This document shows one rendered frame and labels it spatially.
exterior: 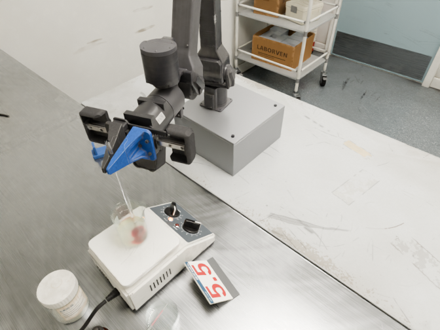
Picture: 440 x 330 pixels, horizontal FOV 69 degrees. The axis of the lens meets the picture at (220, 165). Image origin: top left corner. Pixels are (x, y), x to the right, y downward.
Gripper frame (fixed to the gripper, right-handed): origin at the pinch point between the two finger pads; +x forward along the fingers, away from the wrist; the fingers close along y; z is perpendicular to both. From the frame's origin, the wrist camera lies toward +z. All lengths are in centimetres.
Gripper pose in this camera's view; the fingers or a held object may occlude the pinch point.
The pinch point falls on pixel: (119, 155)
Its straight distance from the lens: 48.5
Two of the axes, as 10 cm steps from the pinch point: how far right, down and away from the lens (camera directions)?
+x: -3.4, 6.6, -6.7
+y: -9.4, -2.2, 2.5
